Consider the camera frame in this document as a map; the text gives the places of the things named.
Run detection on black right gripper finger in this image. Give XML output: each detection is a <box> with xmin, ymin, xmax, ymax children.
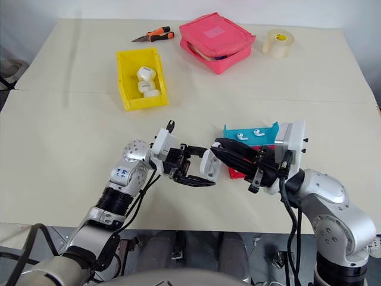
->
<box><xmin>210</xmin><ymin>147</ymin><xmax>259</xmax><ymax>180</ymax></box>
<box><xmin>214</xmin><ymin>138</ymin><xmax>262</xmax><ymax>162</ymax></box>

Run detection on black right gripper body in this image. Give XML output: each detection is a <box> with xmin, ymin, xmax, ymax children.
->
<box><xmin>247</xmin><ymin>147</ymin><xmax>287</xmax><ymax>194</ymax></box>

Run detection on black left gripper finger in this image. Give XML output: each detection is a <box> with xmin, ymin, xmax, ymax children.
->
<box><xmin>179</xmin><ymin>143</ymin><xmax>210</xmax><ymax>159</ymax></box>
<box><xmin>173</xmin><ymin>175</ymin><xmax>217</xmax><ymax>188</ymax></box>

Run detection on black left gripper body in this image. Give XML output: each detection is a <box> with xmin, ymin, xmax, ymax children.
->
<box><xmin>162</xmin><ymin>144</ymin><xmax>192</xmax><ymax>180</ymax></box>

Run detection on yellow plastic bin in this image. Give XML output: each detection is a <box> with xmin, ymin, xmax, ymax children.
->
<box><xmin>115</xmin><ymin>47</ymin><xmax>170</xmax><ymax>112</ymax></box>

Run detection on red plastic tray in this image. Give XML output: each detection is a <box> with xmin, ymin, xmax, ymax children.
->
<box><xmin>227</xmin><ymin>145</ymin><xmax>277</xmax><ymax>180</ymax></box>

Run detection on teal plastic tray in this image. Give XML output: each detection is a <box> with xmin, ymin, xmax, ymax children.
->
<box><xmin>223</xmin><ymin>121</ymin><xmax>281</xmax><ymax>148</ymax></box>

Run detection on silver robot torso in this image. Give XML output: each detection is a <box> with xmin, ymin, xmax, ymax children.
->
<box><xmin>96</xmin><ymin>266</ymin><xmax>248</xmax><ymax>286</ymax></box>

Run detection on pink fabric pouch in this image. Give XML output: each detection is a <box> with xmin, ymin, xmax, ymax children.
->
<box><xmin>178</xmin><ymin>11</ymin><xmax>257</xmax><ymax>76</ymax></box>

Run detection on beige tape roll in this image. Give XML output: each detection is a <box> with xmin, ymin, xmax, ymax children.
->
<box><xmin>262</xmin><ymin>28</ymin><xmax>296</xmax><ymax>60</ymax></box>

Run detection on orange and black pliers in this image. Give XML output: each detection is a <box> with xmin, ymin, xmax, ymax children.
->
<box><xmin>131</xmin><ymin>26</ymin><xmax>176</xmax><ymax>43</ymax></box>

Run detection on grey round base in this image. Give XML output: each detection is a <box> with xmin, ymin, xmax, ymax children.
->
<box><xmin>0</xmin><ymin>58</ymin><xmax>28</xmax><ymax>90</ymax></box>

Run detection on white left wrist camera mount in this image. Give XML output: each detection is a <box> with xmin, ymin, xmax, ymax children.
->
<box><xmin>149</xmin><ymin>119</ymin><xmax>177</xmax><ymax>174</ymax></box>

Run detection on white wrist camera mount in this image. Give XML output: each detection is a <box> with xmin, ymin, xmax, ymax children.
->
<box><xmin>149</xmin><ymin>119</ymin><xmax>177</xmax><ymax>174</ymax></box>
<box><xmin>266</xmin><ymin>120</ymin><xmax>310</xmax><ymax>196</ymax></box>

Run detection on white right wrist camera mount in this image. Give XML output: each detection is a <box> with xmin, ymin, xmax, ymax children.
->
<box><xmin>266</xmin><ymin>120</ymin><xmax>310</xmax><ymax>196</ymax></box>

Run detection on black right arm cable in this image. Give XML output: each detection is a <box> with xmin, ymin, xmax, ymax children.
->
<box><xmin>277</xmin><ymin>175</ymin><xmax>305</xmax><ymax>286</ymax></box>

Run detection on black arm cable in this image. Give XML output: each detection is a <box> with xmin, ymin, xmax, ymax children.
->
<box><xmin>277</xmin><ymin>175</ymin><xmax>305</xmax><ymax>286</ymax></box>
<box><xmin>92</xmin><ymin>169</ymin><xmax>163</xmax><ymax>282</ymax></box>

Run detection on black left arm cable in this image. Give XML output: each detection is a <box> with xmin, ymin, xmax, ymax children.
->
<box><xmin>92</xmin><ymin>169</ymin><xmax>163</xmax><ymax>282</ymax></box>

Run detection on thick black shoulder cable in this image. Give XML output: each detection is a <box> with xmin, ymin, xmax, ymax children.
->
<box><xmin>0</xmin><ymin>223</ymin><xmax>62</xmax><ymax>286</ymax></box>

